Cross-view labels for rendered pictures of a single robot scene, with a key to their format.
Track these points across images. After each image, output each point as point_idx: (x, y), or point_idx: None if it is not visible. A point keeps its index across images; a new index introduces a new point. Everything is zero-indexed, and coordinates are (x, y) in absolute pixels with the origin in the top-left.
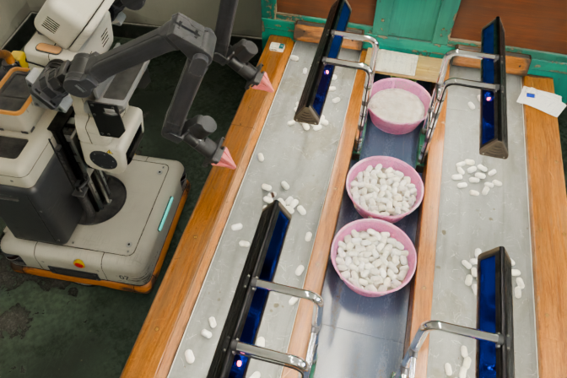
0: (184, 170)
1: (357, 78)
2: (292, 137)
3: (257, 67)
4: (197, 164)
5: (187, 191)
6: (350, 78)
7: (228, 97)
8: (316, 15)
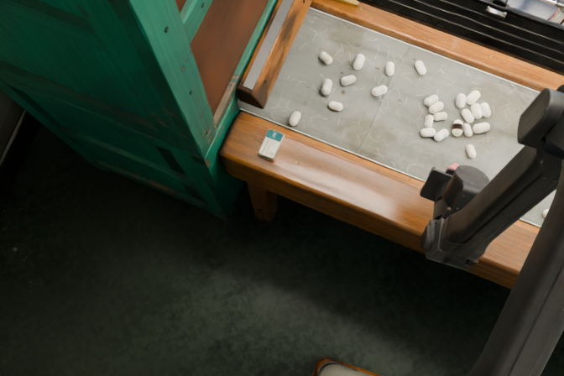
0: (334, 363)
1: (374, 20)
2: (502, 155)
3: (439, 180)
4: (259, 343)
5: (342, 362)
6: (362, 33)
7: (109, 279)
8: (246, 44)
